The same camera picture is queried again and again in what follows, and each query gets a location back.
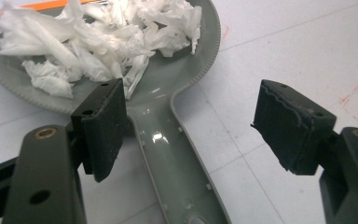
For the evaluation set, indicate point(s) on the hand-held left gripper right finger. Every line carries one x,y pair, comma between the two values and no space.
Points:
292,127

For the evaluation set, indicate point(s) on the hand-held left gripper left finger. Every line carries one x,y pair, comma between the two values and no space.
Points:
102,130

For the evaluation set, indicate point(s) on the grey dustpan with orange edge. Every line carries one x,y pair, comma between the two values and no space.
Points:
164,130

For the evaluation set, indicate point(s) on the pile of white paper scraps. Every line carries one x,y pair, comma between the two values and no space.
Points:
96,43

